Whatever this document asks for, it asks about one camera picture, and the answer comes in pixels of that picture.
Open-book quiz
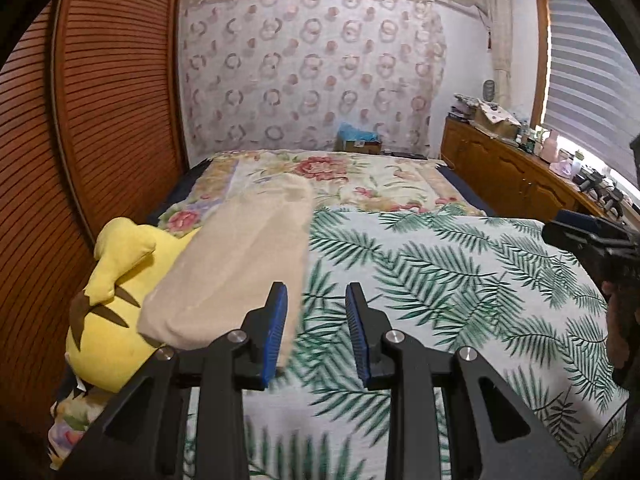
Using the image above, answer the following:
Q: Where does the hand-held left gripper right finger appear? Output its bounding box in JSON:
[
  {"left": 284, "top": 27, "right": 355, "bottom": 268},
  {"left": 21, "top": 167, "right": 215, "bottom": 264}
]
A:
[{"left": 345, "top": 281, "right": 583, "bottom": 480}]

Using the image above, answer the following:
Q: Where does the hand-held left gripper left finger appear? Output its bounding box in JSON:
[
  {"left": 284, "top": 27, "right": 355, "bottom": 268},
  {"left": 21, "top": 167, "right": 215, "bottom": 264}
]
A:
[{"left": 52, "top": 281, "right": 289, "bottom": 480}]

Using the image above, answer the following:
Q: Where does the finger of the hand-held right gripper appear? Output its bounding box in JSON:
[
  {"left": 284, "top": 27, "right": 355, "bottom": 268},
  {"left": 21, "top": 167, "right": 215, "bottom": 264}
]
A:
[
  {"left": 541, "top": 222, "right": 608, "bottom": 261},
  {"left": 554, "top": 209, "right": 631, "bottom": 235}
]

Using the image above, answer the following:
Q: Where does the peach printed t-shirt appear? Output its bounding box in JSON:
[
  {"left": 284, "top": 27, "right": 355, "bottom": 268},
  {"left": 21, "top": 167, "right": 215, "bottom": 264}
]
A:
[{"left": 137, "top": 174, "right": 315, "bottom": 371}]

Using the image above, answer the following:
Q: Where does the long wooden cabinet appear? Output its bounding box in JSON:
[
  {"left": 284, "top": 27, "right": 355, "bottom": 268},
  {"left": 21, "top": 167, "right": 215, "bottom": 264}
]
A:
[{"left": 440, "top": 116, "right": 640, "bottom": 241}]

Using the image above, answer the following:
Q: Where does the palm leaf printed blanket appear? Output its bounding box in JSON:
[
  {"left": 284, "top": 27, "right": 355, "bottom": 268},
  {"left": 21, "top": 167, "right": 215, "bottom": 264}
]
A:
[{"left": 185, "top": 205, "right": 631, "bottom": 480}]

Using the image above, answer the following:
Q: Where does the navy fleece blanket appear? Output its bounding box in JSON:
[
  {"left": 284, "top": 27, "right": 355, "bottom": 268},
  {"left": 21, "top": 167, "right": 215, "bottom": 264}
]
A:
[{"left": 165, "top": 157, "right": 496, "bottom": 216}]

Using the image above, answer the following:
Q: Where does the open cardboard box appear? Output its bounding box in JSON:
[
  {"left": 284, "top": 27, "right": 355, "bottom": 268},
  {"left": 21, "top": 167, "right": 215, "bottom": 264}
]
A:
[{"left": 472, "top": 102, "right": 521, "bottom": 138}]

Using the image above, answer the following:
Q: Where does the grey striped window blind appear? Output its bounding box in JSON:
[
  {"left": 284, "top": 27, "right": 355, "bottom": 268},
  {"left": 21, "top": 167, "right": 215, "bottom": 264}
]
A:
[{"left": 542, "top": 0, "right": 640, "bottom": 186}]

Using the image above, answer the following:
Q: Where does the stack of books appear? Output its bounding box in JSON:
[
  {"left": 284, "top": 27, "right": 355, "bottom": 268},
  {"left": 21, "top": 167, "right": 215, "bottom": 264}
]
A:
[{"left": 452, "top": 94, "right": 481, "bottom": 120}]

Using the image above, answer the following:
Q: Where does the yellow plush toy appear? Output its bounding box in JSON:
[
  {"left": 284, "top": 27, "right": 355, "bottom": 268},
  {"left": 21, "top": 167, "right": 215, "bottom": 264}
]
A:
[{"left": 65, "top": 217, "right": 201, "bottom": 393}]

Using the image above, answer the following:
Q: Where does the floral blanket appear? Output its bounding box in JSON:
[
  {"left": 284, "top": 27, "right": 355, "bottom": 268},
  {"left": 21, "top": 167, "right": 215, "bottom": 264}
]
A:
[{"left": 47, "top": 152, "right": 491, "bottom": 471}]

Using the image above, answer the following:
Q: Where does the small cardboard box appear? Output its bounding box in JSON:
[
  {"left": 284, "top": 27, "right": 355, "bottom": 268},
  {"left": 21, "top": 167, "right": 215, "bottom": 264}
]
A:
[{"left": 334, "top": 137, "right": 383, "bottom": 155}]

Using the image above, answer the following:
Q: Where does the cream tied curtain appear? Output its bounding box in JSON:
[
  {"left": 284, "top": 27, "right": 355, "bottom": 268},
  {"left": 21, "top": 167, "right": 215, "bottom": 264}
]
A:
[{"left": 480, "top": 0, "right": 516, "bottom": 106}]

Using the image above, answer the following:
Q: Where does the blue cloth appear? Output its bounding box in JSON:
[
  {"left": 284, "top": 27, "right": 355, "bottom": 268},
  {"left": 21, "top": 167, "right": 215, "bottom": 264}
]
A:
[{"left": 337, "top": 122, "right": 378, "bottom": 143}]

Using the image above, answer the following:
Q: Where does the brown slatted wooden wardrobe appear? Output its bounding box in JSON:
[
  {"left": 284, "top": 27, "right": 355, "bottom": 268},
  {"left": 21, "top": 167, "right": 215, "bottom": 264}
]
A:
[{"left": 0, "top": 0, "right": 193, "bottom": 441}]

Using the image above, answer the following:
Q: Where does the wooden window frame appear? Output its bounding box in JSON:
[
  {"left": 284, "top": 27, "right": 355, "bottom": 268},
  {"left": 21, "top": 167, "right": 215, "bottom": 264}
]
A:
[{"left": 532, "top": 0, "right": 556, "bottom": 131}]

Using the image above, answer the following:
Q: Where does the ring patterned sheer curtain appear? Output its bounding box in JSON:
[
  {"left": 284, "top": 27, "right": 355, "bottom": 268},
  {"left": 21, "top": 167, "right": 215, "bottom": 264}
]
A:
[{"left": 179, "top": 0, "right": 447, "bottom": 161}]

